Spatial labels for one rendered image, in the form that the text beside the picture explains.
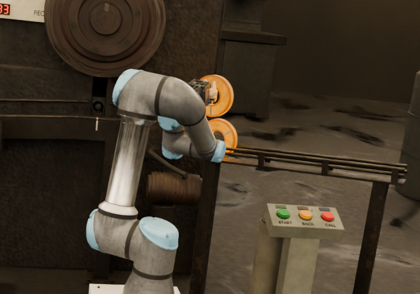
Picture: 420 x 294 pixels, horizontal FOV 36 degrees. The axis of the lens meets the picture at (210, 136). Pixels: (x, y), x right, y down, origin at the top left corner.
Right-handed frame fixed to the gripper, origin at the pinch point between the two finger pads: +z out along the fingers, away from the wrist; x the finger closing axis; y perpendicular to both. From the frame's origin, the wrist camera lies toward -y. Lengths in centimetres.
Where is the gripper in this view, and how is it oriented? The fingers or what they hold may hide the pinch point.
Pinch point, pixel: (214, 91)
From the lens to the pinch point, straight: 240.8
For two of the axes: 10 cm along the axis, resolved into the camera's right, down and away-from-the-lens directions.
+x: -8.9, -2.0, 4.0
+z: 4.5, -4.0, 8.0
